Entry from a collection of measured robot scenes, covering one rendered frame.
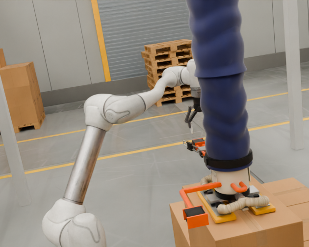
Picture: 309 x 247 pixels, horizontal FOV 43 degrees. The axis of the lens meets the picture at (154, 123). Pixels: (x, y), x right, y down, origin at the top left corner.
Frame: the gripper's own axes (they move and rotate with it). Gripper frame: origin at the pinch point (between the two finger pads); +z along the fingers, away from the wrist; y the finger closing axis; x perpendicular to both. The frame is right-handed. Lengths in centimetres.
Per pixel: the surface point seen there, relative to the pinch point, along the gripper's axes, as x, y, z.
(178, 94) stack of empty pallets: 625, 101, 108
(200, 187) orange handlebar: -48, -16, 13
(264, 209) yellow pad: -59, 10, 24
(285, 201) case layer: 18, 56, 67
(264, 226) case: -69, 6, 27
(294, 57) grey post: 232, 176, 4
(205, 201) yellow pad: -40.5, -12.5, 24.5
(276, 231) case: -71, 10, 29
